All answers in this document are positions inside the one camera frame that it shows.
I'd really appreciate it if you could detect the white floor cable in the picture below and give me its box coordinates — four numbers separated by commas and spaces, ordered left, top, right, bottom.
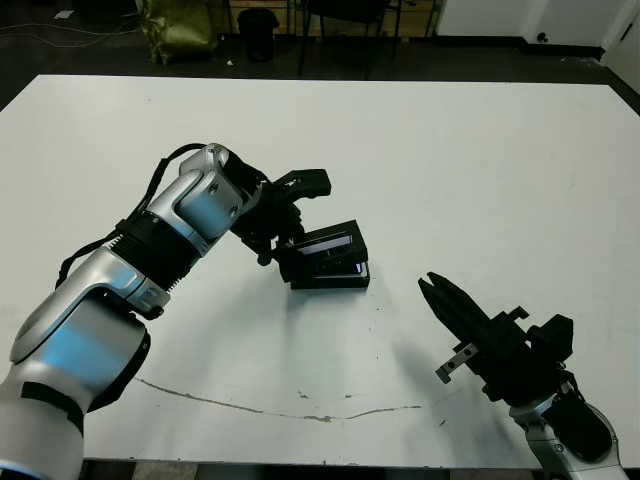
0, 22, 144, 50

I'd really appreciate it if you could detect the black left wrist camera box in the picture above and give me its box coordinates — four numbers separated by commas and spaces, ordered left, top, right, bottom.
269, 168, 332, 201

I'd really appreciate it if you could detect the black chair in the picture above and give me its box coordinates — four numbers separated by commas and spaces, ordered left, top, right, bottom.
297, 0, 401, 80

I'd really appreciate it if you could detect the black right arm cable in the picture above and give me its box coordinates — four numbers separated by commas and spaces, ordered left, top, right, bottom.
552, 363, 587, 401

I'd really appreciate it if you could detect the black low ledge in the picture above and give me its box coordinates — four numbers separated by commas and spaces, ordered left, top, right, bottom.
432, 34, 604, 64

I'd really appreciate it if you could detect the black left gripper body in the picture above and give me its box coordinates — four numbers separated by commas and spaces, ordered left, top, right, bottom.
232, 182, 305, 266

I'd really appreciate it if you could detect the black waste bin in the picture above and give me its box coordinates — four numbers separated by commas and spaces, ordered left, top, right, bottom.
237, 9, 280, 64

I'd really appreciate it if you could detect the yellow-green bag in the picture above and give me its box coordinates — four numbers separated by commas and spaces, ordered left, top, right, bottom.
139, 0, 220, 65

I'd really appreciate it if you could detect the black box lid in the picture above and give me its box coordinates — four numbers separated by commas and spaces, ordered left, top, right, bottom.
276, 218, 371, 285

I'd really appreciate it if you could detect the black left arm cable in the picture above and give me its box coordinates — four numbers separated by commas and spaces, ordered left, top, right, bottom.
54, 143, 211, 290

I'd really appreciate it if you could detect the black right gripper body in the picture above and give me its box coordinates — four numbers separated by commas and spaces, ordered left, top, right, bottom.
435, 305, 559, 407

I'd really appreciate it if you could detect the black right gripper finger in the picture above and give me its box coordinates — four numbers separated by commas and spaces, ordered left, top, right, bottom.
418, 280, 476, 346
427, 272, 496, 334

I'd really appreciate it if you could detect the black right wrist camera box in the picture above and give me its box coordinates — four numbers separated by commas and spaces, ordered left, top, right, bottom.
528, 314, 575, 362

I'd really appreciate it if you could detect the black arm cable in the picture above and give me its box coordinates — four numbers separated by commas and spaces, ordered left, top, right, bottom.
54, 143, 211, 290
552, 363, 587, 401

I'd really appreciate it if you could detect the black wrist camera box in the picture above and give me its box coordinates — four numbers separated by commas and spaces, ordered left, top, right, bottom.
269, 168, 332, 201
528, 314, 575, 362

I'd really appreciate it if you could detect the black box with white insert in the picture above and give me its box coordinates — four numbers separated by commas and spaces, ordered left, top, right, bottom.
289, 259, 372, 292

